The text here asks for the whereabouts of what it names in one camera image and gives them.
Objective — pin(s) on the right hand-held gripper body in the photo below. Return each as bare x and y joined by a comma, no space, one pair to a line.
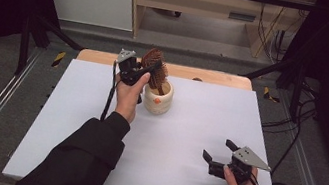
251,159

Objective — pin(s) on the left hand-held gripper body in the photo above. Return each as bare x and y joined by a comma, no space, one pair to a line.
129,69

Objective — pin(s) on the brown wooden hairbrush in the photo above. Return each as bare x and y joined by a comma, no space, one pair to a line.
158,78

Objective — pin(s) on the cream cup with orange mark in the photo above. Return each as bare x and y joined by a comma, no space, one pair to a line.
157,103

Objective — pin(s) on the person's left hand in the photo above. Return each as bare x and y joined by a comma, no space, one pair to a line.
127,100

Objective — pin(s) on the white board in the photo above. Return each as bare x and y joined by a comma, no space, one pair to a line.
176,148

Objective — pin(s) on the yellow black tape strip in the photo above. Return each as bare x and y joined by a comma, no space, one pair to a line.
59,59
268,94

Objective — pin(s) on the wooden table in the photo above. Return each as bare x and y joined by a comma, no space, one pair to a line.
215,77

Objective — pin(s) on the light wooden desk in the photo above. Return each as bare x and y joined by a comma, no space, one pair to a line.
194,3

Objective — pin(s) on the black metal stand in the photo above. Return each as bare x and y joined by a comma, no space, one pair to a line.
296,94
23,48

